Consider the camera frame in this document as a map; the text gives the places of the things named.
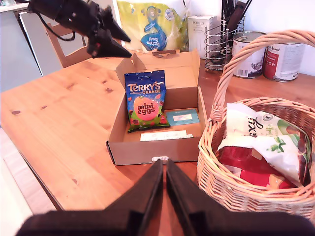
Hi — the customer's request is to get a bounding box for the blue card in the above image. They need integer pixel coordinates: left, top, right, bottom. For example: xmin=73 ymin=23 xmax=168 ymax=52
xmin=166 ymin=109 xmax=200 ymax=126

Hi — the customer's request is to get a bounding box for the yellow kitchen towel pack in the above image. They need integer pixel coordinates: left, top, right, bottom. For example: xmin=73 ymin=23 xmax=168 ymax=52
xmin=116 ymin=0 xmax=189 ymax=54

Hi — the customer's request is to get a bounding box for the woven wicker basket with handle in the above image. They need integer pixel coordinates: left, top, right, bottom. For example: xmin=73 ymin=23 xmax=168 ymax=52
xmin=196 ymin=29 xmax=315 ymax=219

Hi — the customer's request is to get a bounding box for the brown cardboard box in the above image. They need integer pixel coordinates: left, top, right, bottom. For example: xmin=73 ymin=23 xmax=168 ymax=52
xmin=106 ymin=48 xmax=209 ymax=166

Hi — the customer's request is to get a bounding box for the red mini bunnies bag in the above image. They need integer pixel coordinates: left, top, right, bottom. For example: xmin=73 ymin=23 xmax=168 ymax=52
xmin=219 ymin=146 xmax=303 ymax=190

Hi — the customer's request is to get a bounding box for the white Porlex box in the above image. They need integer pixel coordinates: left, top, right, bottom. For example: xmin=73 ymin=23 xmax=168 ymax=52
xmin=188 ymin=15 xmax=219 ymax=59

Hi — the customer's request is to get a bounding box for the pale grey cabinet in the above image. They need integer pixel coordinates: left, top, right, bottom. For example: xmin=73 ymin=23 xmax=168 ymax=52
xmin=19 ymin=11 xmax=62 ymax=76

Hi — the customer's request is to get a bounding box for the plain wooden chair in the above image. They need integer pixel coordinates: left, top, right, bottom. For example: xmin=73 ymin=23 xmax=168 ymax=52
xmin=45 ymin=22 xmax=99 ymax=69

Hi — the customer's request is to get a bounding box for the white paper strip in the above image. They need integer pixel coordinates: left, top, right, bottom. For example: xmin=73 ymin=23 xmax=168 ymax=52
xmin=140 ymin=132 xmax=194 ymax=142

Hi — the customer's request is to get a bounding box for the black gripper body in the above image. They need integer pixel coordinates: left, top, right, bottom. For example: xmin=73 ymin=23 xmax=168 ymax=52
xmin=61 ymin=0 xmax=107 ymax=50

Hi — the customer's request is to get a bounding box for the blue Terry's mini eggs bag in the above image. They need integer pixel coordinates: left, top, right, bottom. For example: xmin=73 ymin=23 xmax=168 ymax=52
xmin=124 ymin=69 xmax=171 ymax=133

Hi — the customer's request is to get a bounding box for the thick black cable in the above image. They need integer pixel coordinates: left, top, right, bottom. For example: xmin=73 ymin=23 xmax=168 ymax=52
xmin=36 ymin=13 xmax=76 ymax=42

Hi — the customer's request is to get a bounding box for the wire utensil holder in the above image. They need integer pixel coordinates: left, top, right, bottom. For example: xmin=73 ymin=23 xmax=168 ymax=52
xmin=204 ymin=18 xmax=246 ymax=71

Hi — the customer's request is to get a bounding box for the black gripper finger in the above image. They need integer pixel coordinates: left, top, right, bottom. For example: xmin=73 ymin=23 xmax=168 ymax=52
xmin=104 ymin=159 xmax=164 ymax=236
xmin=102 ymin=6 xmax=131 ymax=43
xmin=87 ymin=36 xmax=133 ymax=59
xmin=166 ymin=158 xmax=223 ymax=236

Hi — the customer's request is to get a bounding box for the white truffle sweets bag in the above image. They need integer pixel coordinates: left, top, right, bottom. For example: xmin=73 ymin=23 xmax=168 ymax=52
xmin=218 ymin=103 xmax=312 ymax=187

